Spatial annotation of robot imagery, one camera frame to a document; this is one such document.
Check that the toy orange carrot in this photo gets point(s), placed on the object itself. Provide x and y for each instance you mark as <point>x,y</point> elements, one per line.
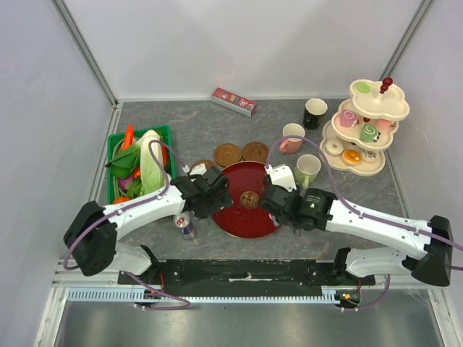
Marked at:
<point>128,138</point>

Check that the dark red round tray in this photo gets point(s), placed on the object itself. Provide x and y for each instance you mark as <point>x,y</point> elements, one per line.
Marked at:
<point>245,219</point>

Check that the green mug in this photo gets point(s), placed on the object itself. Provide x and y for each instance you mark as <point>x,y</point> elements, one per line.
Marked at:
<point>306,170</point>

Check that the brown coaster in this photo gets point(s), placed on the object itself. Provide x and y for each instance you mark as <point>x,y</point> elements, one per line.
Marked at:
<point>255,151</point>
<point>204,162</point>
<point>227,154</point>

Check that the pink swirl cake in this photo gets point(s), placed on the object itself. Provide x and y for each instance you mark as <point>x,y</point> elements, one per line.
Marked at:
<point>348,118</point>
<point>384,124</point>

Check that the white ring donut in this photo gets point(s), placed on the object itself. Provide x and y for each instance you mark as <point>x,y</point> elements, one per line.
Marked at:
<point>334,147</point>

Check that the orange glazed donut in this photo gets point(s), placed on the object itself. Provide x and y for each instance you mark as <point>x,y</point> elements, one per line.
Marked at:
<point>351,157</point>

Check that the cream three tier stand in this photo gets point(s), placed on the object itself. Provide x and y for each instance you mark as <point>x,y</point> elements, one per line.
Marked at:
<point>385,100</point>

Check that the metal tongs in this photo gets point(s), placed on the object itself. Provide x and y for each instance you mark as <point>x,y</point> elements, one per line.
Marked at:
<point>299,231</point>

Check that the red snack box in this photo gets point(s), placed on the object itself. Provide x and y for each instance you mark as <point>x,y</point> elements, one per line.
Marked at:
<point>234,102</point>

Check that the green swirl cake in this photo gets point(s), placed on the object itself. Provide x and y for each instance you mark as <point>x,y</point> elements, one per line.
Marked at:
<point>369,133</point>

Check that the pink mug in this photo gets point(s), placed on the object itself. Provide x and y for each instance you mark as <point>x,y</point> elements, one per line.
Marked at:
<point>292,138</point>

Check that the green plastic basket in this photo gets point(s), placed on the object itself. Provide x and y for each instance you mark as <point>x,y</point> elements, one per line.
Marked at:
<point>114,143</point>

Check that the toy napa cabbage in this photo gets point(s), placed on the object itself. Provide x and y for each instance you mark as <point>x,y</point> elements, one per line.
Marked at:
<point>137,170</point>

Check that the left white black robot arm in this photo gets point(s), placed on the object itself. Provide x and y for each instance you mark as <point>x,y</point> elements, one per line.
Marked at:
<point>93,239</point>

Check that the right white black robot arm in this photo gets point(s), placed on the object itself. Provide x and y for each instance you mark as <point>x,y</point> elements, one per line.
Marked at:
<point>419,247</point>

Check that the black mug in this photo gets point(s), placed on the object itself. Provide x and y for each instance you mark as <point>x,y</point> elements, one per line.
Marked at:
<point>315,110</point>

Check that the green macaron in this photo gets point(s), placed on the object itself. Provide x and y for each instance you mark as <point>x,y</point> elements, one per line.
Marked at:
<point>362,87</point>

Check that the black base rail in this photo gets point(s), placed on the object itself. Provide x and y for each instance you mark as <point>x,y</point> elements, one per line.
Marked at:
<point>182,273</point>

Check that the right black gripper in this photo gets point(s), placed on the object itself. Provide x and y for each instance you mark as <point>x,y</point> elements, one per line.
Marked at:
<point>296,190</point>

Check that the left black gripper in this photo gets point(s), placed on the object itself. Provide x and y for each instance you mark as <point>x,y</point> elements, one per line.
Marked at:
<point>222,200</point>

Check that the energy drink can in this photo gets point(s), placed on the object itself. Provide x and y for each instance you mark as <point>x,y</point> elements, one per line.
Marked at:
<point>183,222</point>

